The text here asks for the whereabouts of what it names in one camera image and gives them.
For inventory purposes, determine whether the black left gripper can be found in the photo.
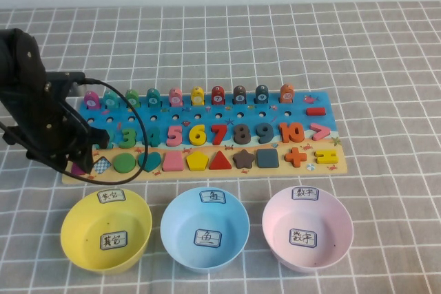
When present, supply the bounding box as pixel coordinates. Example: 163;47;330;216
6;78;112;175

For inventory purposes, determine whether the green wooden circle piece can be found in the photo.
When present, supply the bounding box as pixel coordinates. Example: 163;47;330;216
114;152;136;174

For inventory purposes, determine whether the teal wooden heart piece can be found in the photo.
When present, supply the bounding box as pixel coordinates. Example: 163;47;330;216
137;151;162;173

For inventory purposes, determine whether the pink wooden trapezoid piece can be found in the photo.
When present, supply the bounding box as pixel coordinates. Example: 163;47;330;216
162;151;185;172

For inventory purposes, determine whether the yellow wooden pentagon piece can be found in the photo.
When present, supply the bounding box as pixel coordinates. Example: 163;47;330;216
186;151;210;171

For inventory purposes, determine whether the yellow plastic bowl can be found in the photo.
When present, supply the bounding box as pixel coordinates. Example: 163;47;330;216
60;189;153;276

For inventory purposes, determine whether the red wooden triangle piece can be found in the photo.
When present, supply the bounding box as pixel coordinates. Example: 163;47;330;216
208;150;232;171

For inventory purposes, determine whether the light blue plastic bowl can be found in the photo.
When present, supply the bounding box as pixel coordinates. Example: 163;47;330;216
160;187;251;275

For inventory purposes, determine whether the brown wooden star piece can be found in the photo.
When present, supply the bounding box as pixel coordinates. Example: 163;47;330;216
232;149;256;169

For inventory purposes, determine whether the wooden number puzzle board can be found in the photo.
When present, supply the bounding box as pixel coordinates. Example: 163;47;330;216
61;91;349;185

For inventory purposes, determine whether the dark blue wooden square piece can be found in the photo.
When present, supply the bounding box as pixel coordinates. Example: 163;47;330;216
256;148;279;169

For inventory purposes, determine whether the pink plastic bowl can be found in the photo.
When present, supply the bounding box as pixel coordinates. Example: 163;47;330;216
260;185;355;273

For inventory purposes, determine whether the green wooden numeral 3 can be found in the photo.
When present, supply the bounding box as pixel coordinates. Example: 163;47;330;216
119;127;138;149

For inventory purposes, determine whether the magenta fish peg number 1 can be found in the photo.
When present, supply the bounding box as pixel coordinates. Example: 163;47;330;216
83;90;101;109

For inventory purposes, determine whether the teal fish peg number 2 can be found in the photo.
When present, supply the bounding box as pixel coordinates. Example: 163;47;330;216
103;90;120;109

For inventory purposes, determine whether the green fish peg number 3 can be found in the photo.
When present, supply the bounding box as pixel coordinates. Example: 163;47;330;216
124;89;141;108

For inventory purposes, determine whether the teal wooden numeral 4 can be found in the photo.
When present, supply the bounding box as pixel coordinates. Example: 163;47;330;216
141;127;162;148

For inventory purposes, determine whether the teal fish peg number 4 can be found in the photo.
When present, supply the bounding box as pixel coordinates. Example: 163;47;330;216
145;87;162;107

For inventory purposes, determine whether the pink wooden numeral 5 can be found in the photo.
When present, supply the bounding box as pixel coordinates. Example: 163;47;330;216
165;125;184;147

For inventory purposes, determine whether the pink fish peg number 5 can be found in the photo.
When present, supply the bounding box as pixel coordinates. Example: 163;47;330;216
167;87;183;107

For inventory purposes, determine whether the yellow wooden numeral 6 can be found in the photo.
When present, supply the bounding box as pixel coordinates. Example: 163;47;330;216
188;124;207;147

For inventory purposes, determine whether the yellow fish peg number 6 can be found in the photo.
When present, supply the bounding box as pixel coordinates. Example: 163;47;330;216
190;87;205;107

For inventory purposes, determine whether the red wooden numeral 7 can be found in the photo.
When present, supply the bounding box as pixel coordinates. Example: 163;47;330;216
209;123;229;146

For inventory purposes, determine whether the red fish peg number 7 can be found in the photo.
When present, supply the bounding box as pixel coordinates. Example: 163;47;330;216
210;85;226;105

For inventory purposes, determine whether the brown wooden numeral 8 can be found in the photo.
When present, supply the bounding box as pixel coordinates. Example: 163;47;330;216
232;123;252;145

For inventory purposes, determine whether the brown fish peg number 8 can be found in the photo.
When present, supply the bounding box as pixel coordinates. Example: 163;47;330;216
232;85;247;105

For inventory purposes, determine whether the grey checked tablecloth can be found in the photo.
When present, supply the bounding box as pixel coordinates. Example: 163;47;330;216
0;1;441;294

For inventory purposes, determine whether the dark blue wooden numeral 9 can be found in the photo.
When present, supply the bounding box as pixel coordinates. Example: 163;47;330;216
255;123;275;145

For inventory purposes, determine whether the dark blue fish peg number 9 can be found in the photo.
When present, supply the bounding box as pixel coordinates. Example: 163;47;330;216
254;85;270;105

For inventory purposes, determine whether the orange wooden numeral 10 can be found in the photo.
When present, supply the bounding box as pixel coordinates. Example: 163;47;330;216
278;122;305;143

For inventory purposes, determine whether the orange fish peg number 10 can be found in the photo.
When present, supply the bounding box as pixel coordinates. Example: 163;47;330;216
279;83;294;104

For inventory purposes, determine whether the orange wooden plus sign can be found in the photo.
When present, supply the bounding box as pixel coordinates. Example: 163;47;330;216
284;147;307;167

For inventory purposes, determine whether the pink wooden greater-than sign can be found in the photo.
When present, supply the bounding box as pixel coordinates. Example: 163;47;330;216
309;123;331;141

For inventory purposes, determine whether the yellow wooden equals sign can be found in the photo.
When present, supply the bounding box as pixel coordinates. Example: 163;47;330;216
314;149;338;165

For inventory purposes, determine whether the black camera cable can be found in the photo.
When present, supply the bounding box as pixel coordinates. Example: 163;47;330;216
23;78;150;186

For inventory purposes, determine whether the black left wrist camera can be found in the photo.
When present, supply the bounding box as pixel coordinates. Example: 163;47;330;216
46;71;87;98

